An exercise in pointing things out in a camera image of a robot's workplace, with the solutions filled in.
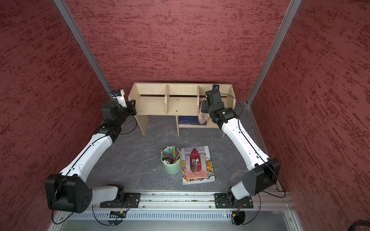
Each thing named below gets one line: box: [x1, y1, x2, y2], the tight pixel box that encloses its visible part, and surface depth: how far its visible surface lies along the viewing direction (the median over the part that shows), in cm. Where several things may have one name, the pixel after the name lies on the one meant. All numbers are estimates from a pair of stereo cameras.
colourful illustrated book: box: [180, 145, 216, 186], surface depth 87 cm
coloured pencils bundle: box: [160, 145, 182, 165], surface depth 79 cm
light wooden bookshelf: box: [128, 82, 236, 137], surface depth 85 cm
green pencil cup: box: [160, 145, 182, 175], surface depth 80 cm
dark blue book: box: [178, 115, 208, 126], surface depth 92 cm
